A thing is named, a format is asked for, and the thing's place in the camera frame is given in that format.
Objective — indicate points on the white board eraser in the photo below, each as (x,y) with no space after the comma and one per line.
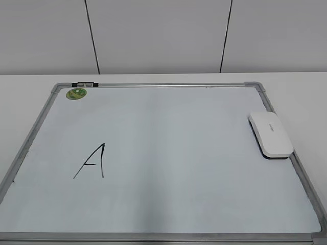
(271,135)

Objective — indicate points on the white board with grey frame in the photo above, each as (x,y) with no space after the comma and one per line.
(147,163)

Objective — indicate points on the round green magnet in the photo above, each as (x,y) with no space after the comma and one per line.
(76,93)

